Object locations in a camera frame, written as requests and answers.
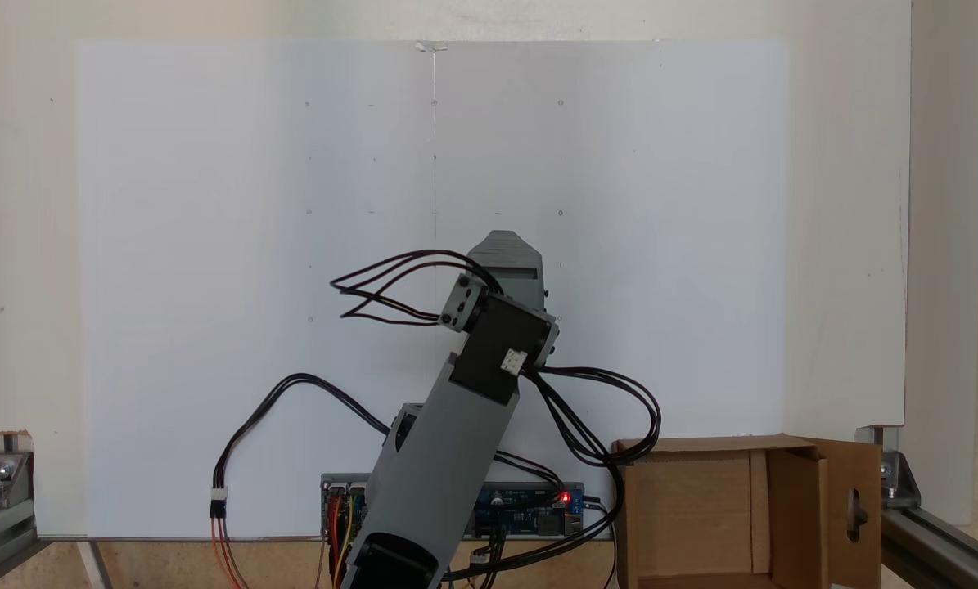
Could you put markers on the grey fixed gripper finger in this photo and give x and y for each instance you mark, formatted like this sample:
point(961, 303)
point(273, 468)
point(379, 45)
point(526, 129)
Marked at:
point(507, 249)

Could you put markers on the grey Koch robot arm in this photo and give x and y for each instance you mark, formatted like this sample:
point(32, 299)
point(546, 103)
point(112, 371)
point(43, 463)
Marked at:
point(439, 458)

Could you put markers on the clear tape piece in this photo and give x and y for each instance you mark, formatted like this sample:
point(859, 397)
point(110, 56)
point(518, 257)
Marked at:
point(431, 47)

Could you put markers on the blue circuit board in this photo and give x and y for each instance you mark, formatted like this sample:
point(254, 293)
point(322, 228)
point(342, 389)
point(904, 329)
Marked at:
point(529, 503)

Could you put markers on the circuit board with white sockets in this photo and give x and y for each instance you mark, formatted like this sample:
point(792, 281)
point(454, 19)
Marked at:
point(359, 509)

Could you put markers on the open cardboard box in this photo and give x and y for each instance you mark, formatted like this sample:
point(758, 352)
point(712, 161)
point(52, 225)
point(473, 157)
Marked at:
point(685, 515)

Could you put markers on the white paper sheet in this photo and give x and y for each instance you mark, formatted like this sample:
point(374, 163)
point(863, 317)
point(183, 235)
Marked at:
point(210, 204)

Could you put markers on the aluminium corner bracket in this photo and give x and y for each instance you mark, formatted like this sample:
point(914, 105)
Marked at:
point(2, 474)
point(898, 474)

